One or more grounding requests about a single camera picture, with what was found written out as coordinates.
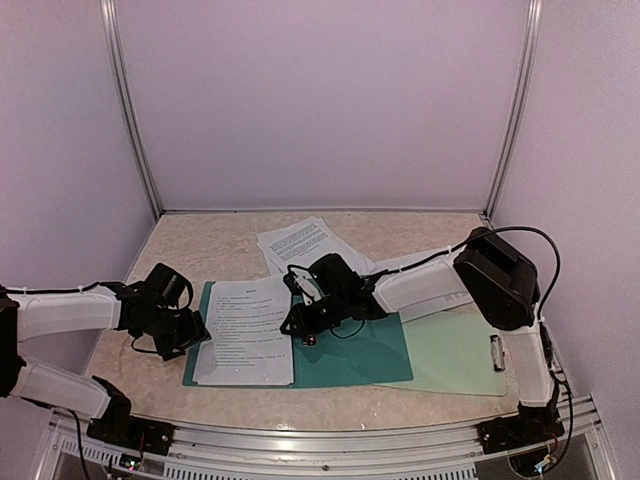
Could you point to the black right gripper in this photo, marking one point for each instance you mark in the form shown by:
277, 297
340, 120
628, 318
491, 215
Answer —
307, 326

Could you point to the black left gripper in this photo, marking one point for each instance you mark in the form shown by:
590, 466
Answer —
195, 331

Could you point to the metal folder clip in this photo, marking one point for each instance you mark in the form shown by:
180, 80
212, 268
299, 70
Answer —
310, 340

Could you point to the printed paper sheet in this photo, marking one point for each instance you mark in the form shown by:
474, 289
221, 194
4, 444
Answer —
246, 346

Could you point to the printed paper stack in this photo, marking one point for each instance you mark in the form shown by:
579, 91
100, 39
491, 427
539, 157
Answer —
305, 242

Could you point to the dark green folder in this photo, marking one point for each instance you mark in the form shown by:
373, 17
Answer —
354, 354

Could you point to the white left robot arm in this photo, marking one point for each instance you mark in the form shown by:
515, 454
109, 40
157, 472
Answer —
150, 307

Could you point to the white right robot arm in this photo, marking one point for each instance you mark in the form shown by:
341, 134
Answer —
502, 282

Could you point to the blank white paper sheet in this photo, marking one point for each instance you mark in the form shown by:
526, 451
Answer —
430, 300

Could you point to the light green clipboard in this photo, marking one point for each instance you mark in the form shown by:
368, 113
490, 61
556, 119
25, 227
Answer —
451, 352

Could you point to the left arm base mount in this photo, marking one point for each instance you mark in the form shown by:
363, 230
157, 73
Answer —
117, 426

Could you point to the front aluminium rail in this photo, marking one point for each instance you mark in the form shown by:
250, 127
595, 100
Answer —
449, 451

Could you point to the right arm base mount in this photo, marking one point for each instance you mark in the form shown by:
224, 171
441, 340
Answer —
529, 426

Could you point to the left aluminium frame post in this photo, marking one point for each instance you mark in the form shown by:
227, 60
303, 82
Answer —
109, 15

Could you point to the aluminium frame post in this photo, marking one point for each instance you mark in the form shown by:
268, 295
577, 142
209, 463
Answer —
517, 108
109, 15

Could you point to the right aluminium frame post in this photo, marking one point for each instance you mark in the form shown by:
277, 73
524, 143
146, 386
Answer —
517, 108

